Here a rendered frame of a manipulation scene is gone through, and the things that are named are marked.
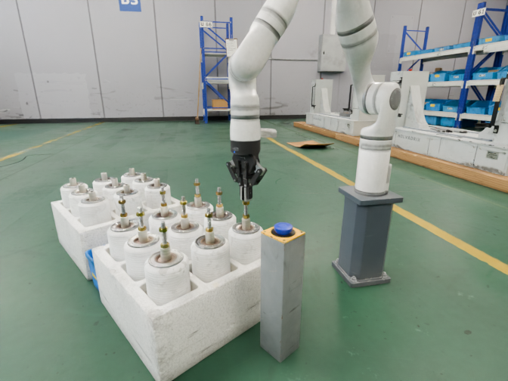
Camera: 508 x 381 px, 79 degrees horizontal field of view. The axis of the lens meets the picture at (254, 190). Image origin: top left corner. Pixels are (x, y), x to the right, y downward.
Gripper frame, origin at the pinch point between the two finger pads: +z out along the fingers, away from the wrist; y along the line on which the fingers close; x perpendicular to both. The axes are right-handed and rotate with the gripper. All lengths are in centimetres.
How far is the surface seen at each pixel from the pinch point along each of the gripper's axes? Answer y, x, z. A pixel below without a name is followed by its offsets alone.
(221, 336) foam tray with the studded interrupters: 6.6, -15.7, 31.7
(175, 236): -10.9, -15.5, 10.8
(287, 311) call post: 20.2, -7.4, 21.4
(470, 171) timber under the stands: 20, 203, 29
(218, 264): 3.7, -13.4, 13.9
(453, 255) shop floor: 38, 76, 35
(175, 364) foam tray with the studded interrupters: 5.8, -28.0, 31.3
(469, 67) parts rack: -62, 587, -62
